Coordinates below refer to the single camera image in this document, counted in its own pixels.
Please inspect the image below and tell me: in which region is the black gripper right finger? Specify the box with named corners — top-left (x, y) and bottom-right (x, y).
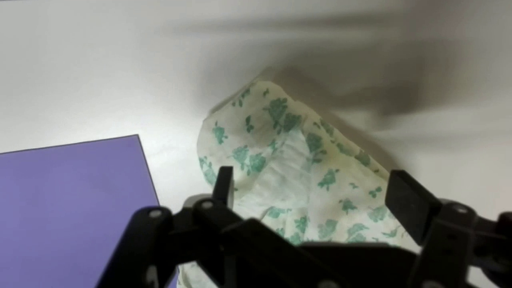
top-left (386, 170), bottom-right (512, 288)

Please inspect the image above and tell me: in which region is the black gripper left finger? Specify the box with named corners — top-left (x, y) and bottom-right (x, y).
top-left (95, 165), bottom-right (301, 288)

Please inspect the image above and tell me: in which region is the green floral white cloth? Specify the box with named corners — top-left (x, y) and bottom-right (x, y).
top-left (197, 82), bottom-right (418, 250)

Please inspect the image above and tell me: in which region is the purple paper sheet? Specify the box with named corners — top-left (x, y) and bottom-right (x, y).
top-left (0, 137), bottom-right (159, 288)

